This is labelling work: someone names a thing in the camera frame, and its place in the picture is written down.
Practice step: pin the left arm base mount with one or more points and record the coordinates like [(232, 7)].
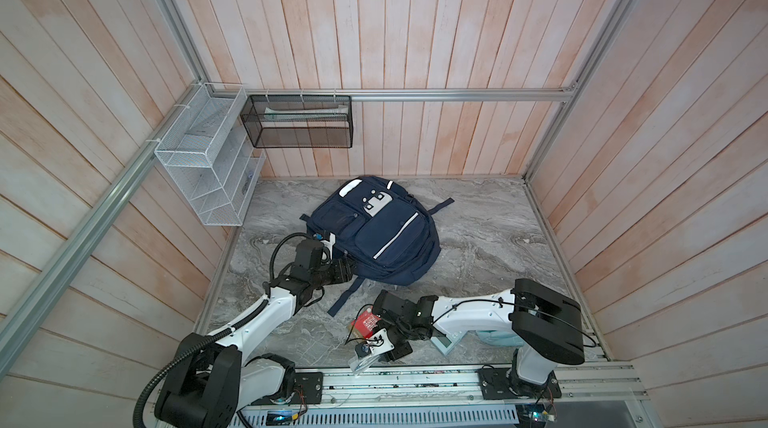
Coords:
[(294, 386)]

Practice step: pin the red snack box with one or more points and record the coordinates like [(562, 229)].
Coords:
[(365, 324)]

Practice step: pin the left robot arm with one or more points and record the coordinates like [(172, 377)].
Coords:
[(213, 377)]

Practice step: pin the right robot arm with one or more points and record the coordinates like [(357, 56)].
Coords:
[(548, 323)]

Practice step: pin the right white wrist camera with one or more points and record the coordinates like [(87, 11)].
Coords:
[(370, 351)]

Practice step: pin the aluminium mounting rail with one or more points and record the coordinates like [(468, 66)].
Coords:
[(457, 385)]

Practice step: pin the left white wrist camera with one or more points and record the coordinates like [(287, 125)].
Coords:
[(328, 241)]

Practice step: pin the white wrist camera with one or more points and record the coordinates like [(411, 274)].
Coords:
[(370, 351), (328, 241)]

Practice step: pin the navy blue student backpack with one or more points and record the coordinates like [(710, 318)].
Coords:
[(390, 235)]

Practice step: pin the teal calculator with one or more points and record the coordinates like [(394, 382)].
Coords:
[(447, 343)]

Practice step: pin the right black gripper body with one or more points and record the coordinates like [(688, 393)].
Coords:
[(398, 333)]

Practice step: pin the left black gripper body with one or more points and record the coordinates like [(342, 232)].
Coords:
[(334, 273)]

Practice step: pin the light blue pencil pouch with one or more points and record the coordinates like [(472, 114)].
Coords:
[(500, 338)]

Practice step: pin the black mesh wire basket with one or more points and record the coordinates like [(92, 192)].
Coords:
[(298, 121)]

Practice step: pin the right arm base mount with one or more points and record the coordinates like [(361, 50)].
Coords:
[(504, 384)]

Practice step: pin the aluminium frame horizontal bar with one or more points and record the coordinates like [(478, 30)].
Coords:
[(558, 95)]

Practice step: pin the white wire shelf rack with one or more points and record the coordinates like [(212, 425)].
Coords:
[(208, 154)]

